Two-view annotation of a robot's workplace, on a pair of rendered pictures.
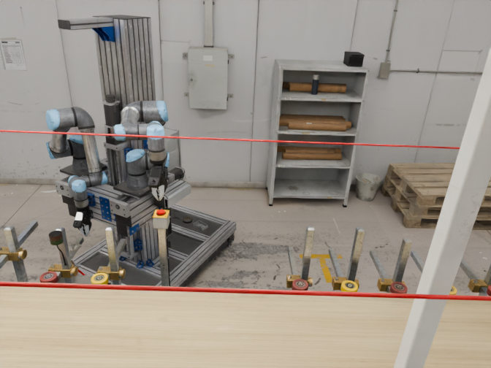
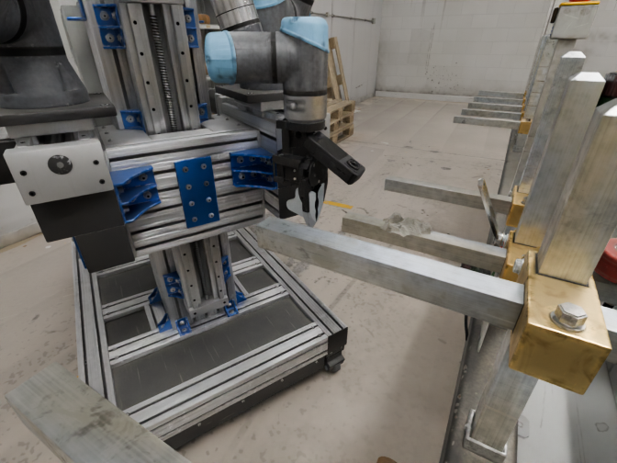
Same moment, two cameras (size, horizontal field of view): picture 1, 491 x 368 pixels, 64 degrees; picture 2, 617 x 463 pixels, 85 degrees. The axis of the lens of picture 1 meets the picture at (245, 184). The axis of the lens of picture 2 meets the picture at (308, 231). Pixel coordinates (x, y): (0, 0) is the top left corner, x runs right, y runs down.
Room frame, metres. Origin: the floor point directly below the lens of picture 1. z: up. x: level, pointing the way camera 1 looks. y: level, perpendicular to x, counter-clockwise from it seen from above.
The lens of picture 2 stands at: (1.70, 1.49, 1.15)
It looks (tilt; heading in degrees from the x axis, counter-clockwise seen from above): 29 degrees down; 301
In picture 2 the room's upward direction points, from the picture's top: straight up
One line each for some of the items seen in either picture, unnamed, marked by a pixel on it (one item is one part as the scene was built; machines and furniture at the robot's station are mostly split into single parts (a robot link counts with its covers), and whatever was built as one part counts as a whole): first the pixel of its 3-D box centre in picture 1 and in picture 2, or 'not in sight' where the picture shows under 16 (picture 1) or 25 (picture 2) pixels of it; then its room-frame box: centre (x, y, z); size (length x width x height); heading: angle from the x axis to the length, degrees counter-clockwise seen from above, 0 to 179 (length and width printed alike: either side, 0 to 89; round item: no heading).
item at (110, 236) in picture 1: (114, 265); (531, 179); (1.65, 0.67, 0.89); 0.03 x 0.03 x 0.48; 1
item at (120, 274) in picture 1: (111, 273); (523, 205); (1.65, 0.69, 0.84); 0.13 x 0.06 x 0.05; 91
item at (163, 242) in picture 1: (164, 261); (535, 136); (1.66, 0.40, 0.93); 0.05 x 0.04 x 0.45; 91
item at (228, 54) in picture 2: (78, 183); (243, 58); (2.12, 1.01, 1.12); 0.11 x 0.11 x 0.08; 35
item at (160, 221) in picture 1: (161, 220); (572, 23); (1.66, 0.41, 1.18); 0.07 x 0.07 x 0.08; 1
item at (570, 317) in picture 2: not in sight; (569, 315); (1.64, 1.24, 0.98); 0.02 x 0.02 x 0.01
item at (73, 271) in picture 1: (63, 271); (523, 260); (1.64, 0.94, 0.85); 0.13 x 0.06 x 0.05; 91
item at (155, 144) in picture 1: (155, 138); not in sight; (1.68, 0.41, 1.60); 0.09 x 0.08 x 0.11; 14
